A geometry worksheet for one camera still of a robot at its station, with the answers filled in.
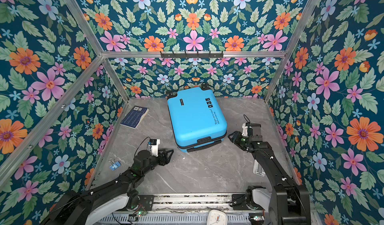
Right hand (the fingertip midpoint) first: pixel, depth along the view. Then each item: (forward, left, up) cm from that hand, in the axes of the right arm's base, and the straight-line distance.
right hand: (230, 136), depth 85 cm
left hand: (-6, +34, -2) cm, 34 cm away
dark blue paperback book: (+23, +66, -10) cm, 71 cm away
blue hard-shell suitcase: (+7, +20, +9) cm, 23 cm away
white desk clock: (-37, +10, -9) cm, 40 cm away
